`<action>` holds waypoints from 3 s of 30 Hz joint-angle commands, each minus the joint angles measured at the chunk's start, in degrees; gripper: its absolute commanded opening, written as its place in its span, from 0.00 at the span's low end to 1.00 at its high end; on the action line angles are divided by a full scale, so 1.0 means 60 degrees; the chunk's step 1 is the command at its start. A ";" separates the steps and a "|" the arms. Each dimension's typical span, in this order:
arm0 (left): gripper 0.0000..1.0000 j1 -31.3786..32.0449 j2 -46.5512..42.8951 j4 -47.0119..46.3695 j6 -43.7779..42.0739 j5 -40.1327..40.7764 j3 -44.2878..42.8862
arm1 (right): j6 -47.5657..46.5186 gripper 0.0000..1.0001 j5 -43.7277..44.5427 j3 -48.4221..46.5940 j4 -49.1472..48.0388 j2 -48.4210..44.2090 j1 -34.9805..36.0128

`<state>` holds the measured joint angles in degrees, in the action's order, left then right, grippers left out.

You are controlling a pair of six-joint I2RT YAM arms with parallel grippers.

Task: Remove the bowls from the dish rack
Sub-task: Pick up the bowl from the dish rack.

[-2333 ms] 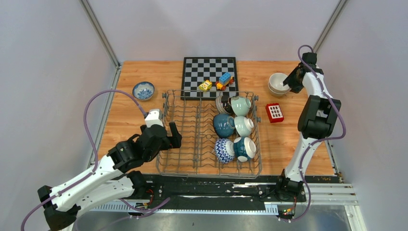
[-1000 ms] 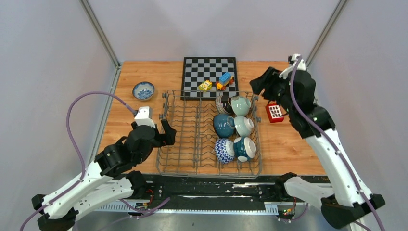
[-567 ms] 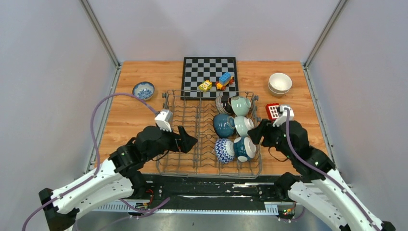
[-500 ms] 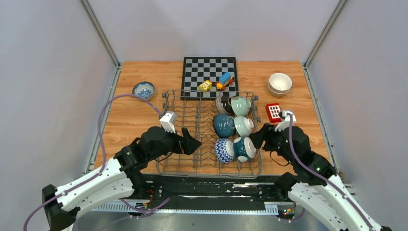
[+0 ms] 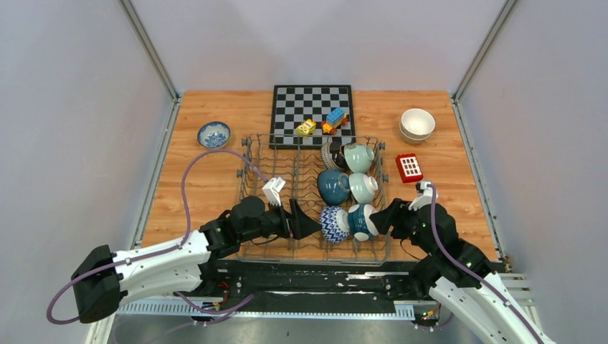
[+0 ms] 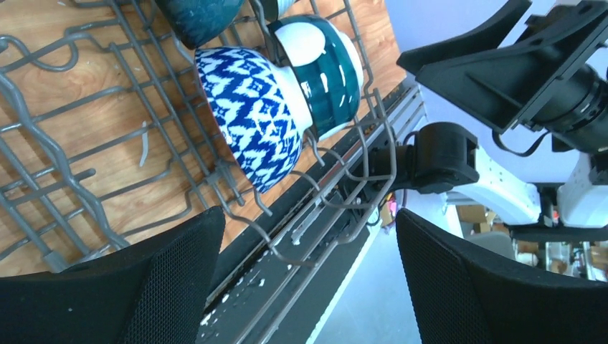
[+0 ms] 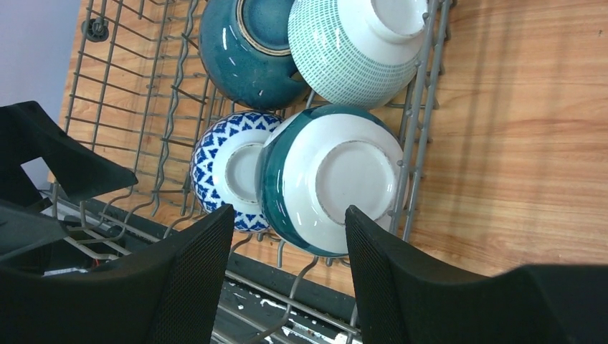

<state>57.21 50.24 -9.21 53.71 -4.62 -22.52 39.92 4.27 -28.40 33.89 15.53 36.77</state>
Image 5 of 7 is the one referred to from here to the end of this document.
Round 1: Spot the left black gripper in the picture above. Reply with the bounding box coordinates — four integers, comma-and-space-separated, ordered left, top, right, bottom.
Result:
239, 197, 322, 243

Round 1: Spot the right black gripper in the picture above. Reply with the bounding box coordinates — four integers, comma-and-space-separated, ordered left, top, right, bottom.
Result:
369, 197, 439, 258

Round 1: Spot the blue zigzag bowl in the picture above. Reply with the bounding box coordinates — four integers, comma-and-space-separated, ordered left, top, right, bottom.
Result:
320, 206, 351, 244

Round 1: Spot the beige floral bowl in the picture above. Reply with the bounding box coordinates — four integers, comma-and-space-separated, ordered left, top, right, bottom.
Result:
399, 126, 431, 145

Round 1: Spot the blue floral white bowl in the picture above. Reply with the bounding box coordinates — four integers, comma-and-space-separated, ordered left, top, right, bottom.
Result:
196, 121, 231, 149

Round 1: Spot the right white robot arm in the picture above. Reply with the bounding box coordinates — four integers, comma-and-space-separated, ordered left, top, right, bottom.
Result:
364, 199, 552, 343

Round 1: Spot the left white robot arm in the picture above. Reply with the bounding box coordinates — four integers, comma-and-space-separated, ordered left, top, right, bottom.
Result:
71, 196, 321, 324

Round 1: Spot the teal white dotted bowl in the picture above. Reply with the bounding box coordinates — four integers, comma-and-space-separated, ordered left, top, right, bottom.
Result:
348, 204, 379, 242

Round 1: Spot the light blue striped bowl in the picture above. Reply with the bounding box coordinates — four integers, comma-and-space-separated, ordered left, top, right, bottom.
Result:
348, 173, 379, 204

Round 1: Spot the dark teal glazed bowl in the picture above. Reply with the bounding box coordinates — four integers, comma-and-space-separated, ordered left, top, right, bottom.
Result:
317, 169, 351, 206

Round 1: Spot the red toy block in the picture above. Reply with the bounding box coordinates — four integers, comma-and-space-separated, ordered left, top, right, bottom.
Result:
395, 153, 424, 183

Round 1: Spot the mint green bowl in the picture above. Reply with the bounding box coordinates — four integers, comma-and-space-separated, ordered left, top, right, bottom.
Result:
342, 143, 375, 173

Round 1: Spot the black patterned bowl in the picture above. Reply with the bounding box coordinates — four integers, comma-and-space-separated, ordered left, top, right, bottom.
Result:
320, 142, 347, 170

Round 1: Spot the yellow toy car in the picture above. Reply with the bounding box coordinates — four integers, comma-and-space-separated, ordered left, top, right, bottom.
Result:
295, 119, 317, 136

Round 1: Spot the blue orange toy truck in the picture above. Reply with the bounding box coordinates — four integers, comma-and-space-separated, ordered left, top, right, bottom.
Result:
321, 107, 349, 135

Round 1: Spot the black white checkerboard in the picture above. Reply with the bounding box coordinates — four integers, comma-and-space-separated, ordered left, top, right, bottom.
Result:
270, 85, 356, 149

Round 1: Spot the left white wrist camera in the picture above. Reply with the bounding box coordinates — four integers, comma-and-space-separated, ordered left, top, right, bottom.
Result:
262, 177, 286, 206

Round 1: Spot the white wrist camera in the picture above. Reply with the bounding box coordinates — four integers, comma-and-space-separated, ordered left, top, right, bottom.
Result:
409, 180, 434, 211
262, 177, 286, 206

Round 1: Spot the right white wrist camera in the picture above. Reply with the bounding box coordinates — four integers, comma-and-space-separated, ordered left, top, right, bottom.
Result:
409, 180, 434, 211

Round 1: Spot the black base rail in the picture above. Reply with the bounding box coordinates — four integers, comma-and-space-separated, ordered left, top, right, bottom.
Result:
182, 260, 441, 320

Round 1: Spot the grey wire dish rack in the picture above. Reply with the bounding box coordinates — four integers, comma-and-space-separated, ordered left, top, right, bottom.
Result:
236, 133, 391, 266

